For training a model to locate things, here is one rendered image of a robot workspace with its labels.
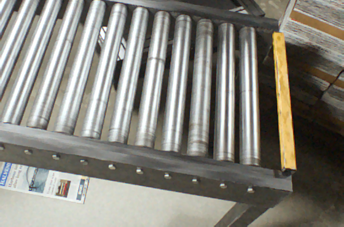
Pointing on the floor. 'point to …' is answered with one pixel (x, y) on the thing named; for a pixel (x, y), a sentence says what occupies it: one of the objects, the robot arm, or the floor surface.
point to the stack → (311, 54)
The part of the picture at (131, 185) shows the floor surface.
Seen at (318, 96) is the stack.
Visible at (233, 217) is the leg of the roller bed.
